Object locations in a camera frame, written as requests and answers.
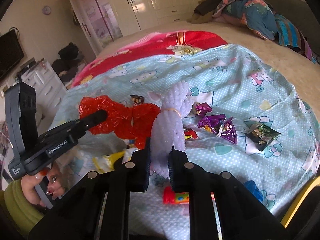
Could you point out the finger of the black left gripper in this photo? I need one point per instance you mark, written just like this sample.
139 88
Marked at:
93 119

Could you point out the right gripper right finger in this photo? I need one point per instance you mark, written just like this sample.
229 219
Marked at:
177 170

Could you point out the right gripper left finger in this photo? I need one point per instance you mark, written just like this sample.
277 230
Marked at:
141 170

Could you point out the red candy tube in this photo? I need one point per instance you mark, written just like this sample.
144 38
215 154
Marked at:
173 198

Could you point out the red plastic bag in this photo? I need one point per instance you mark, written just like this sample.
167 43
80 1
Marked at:
128 123

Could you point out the brown chocolate bar wrapper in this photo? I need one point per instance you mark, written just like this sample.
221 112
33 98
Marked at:
137 99

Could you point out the green left sleeve forearm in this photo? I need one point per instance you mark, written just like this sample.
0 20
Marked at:
18 216

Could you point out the pink bedroom door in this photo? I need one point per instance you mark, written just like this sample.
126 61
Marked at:
100 22

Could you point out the yellow-rimmed black trash bin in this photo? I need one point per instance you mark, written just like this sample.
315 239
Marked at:
301 220

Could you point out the yellow white snack wrapper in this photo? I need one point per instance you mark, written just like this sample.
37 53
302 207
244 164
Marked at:
110 161

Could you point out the small red candy wrapper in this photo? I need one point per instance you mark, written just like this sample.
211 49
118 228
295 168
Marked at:
189 134

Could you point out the white drawer cabinet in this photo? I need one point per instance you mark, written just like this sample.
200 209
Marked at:
49 91

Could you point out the small purple foil wrapper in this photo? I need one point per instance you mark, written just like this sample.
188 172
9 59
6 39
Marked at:
200 109

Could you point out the blue crumpled wrapper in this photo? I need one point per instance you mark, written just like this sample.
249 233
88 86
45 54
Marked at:
253 189

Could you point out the light blue cartoon blanket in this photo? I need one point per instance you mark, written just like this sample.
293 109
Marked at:
224 107

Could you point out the green black snack wrapper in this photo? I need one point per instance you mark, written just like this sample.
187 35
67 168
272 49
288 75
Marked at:
262 135

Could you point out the red floral blanket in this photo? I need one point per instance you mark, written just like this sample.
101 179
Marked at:
177 44

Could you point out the black television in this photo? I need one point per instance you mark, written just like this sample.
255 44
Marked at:
11 51

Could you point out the beige bed mattress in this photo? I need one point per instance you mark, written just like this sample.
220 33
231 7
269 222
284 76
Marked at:
298 70

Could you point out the colourful folded quilt pile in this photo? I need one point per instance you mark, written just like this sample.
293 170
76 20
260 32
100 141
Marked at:
259 17

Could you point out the grey upholstered headboard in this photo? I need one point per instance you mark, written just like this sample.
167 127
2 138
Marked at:
299 13

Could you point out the round purple wall clock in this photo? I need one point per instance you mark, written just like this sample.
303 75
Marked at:
46 10

